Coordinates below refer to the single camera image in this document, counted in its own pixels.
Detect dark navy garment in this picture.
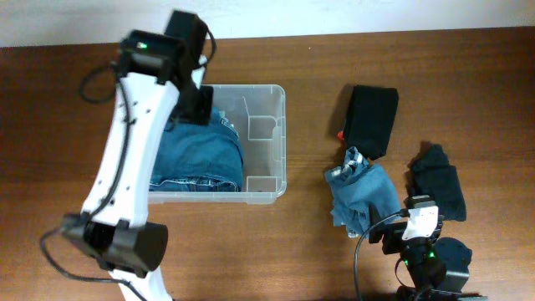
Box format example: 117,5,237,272
409,144,467,222

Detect clear plastic storage bin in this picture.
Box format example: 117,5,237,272
148,84,287,205

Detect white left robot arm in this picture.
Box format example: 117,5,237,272
58,10,213,300

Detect blue denim shirt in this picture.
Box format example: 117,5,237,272
324,146,401,238

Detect black garment with orange tips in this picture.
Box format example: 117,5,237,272
337,84,399,161

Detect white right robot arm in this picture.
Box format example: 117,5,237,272
369,195,488,301

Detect dark blue jeans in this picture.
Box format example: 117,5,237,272
149,107,244,192

